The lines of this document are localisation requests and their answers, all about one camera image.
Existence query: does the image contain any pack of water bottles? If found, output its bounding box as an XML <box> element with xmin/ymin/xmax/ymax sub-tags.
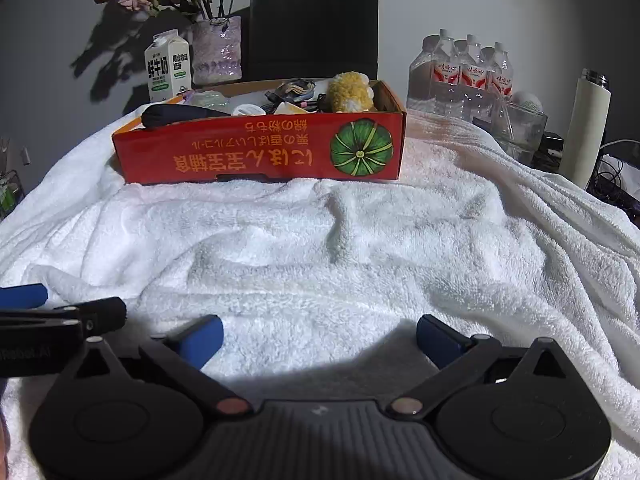
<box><xmin>406</xmin><ymin>29</ymin><xmax>515</xmax><ymax>121</ymax></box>

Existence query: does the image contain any white milk carton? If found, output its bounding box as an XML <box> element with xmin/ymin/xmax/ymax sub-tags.
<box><xmin>145</xmin><ymin>30</ymin><xmax>193</xmax><ymax>103</ymax></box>

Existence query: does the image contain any yellow and white plush toy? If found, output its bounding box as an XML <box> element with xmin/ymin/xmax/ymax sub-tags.
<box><xmin>327</xmin><ymin>72</ymin><xmax>377</xmax><ymax>112</ymax></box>

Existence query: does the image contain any white towel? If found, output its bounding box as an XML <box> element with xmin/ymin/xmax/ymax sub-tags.
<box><xmin>0</xmin><ymin>107</ymin><xmax>640</xmax><ymax>480</ymax></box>

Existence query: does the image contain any black oblong object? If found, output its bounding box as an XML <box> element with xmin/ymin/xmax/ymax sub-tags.
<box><xmin>141</xmin><ymin>103</ymin><xmax>232</xmax><ymax>129</ymax></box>

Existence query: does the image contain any red cardboard box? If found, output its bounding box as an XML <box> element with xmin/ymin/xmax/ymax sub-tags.
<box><xmin>111</xmin><ymin>79</ymin><xmax>407</xmax><ymax>185</ymax></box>

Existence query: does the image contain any black paper bag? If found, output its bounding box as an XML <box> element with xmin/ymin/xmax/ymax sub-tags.
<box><xmin>250</xmin><ymin>0</ymin><xmax>379</xmax><ymax>82</ymax></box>

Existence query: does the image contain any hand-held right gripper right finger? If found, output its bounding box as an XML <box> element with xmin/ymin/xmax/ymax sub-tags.
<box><xmin>390</xmin><ymin>314</ymin><xmax>596</xmax><ymax>418</ymax></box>

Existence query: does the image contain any clear plastic bag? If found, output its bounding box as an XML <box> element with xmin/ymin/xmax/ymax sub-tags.
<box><xmin>187</xmin><ymin>90</ymin><xmax>233</xmax><ymax>113</ymax></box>

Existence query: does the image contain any white round speaker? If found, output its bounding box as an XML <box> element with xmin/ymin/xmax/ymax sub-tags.
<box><xmin>510</xmin><ymin>91</ymin><xmax>543</xmax><ymax>113</ymax></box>

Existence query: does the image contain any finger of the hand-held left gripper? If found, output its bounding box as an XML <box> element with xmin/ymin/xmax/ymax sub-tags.
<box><xmin>0</xmin><ymin>296</ymin><xmax>127</xmax><ymax>338</ymax></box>
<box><xmin>0</xmin><ymin>284</ymin><xmax>49</xmax><ymax>311</ymax></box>

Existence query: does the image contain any purple glass vase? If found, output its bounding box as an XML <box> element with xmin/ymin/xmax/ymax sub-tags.
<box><xmin>191</xmin><ymin>16</ymin><xmax>243</xmax><ymax>86</ymax></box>

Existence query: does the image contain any white thermos flask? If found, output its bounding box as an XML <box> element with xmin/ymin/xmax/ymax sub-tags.
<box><xmin>559</xmin><ymin>69</ymin><xmax>611</xmax><ymax>190</ymax></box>

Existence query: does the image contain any clear glass cup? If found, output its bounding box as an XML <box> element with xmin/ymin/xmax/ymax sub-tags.
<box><xmin>490</xmin><ymin>100</ymin><xmax>548</xmax><ymax>166</ymax></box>

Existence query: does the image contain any tangle of cables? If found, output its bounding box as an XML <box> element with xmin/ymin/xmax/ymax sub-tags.
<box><xmin>590</xmin><ymin>140</ymin><xmax>640</xmax><ymax>211</ymax></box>

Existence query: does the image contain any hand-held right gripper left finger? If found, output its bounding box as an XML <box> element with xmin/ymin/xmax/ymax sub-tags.
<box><xmin>50</xmin><ymin>314</ymin><xmax>253</xmax><ymax>417</ymax></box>

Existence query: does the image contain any small black device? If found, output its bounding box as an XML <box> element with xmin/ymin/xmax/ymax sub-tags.
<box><xmin>542</xmin><ymin>131</ymin><xmax>566</xmax><ymax>161</ymax></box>

